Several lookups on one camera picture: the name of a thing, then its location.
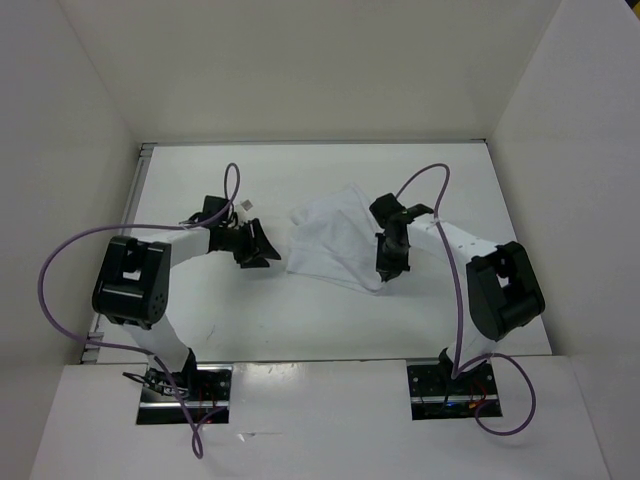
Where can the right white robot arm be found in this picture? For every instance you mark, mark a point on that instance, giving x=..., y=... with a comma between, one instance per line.
x=495, y=286

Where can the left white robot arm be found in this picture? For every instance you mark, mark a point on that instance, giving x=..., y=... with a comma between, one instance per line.
x=132, y=288

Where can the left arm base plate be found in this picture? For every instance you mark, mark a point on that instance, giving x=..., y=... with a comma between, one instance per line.
x=208, y=402

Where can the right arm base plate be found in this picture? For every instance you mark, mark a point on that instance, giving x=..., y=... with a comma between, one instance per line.
x=435, y=396

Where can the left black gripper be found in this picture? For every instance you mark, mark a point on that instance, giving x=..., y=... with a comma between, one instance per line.
x=262, y=244

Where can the white skirt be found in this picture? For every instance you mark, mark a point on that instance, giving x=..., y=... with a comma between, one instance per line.
x=334, y=240

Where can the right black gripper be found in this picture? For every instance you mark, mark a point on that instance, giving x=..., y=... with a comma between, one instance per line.
x=389, y=269

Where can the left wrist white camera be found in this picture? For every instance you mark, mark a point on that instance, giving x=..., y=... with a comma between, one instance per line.
x=243, y=207

